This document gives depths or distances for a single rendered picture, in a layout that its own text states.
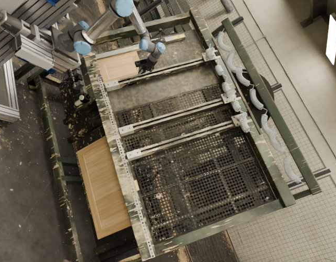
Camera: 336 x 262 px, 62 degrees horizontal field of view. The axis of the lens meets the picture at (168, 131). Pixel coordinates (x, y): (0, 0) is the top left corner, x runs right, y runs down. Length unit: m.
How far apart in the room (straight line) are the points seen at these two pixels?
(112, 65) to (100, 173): 1.08
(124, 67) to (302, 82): 5.30
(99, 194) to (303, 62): 6.05
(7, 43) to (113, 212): 1.65
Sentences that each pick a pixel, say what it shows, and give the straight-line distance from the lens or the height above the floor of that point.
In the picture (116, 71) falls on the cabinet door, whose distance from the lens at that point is 2.89.
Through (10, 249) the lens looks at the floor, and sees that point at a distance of 2.60.
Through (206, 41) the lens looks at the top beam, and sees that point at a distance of 3.04.
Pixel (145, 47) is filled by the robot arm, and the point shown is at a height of 1.54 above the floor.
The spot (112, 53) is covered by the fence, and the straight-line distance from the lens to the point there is 2.99.
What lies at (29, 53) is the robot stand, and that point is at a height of 0.95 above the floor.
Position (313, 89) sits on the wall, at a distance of 7.39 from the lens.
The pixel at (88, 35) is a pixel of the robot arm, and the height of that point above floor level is 1.30.
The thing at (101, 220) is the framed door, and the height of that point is 0.34.
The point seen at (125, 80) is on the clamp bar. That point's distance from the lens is 2.77.
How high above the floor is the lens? 2.09
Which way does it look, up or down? 19 degrees down
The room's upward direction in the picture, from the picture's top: 62 degrees clockwise
